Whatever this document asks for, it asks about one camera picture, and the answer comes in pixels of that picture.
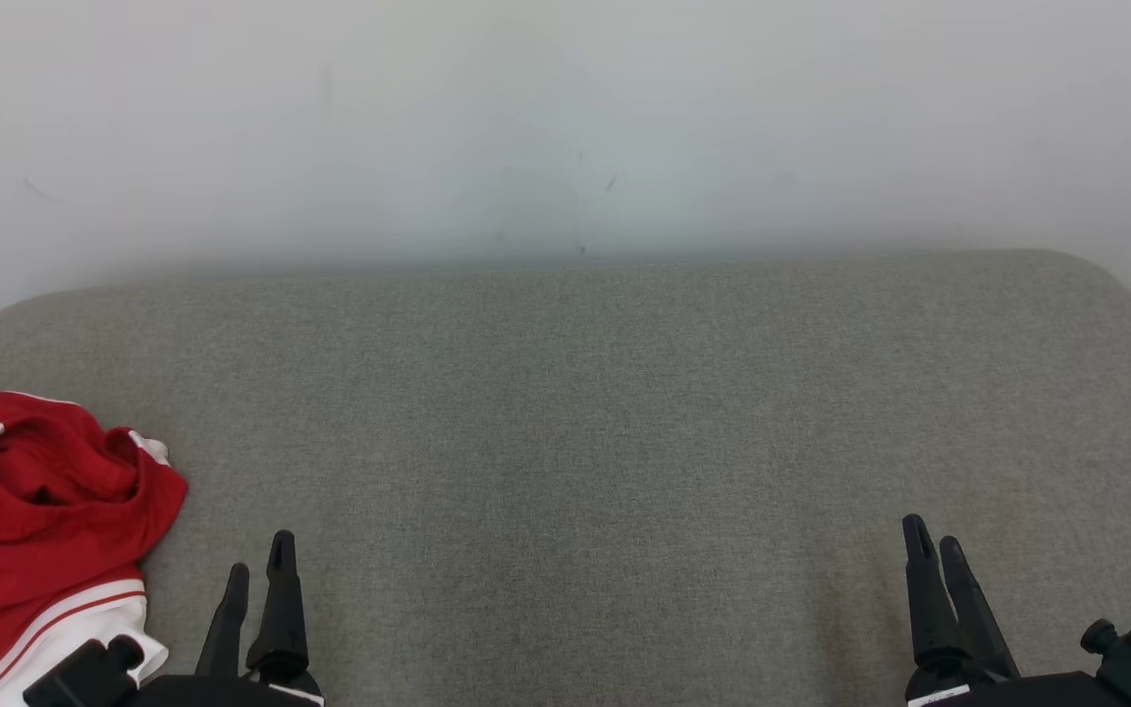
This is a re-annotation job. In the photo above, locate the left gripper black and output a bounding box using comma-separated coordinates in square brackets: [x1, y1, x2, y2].
[132, 530, 327, 707]

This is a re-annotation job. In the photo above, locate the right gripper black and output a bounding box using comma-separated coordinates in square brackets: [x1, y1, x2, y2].
[901, 514, 1131, 707]

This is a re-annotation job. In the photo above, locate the red white basketball jersey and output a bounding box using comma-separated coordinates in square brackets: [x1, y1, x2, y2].
[0, 391, 189, 707]

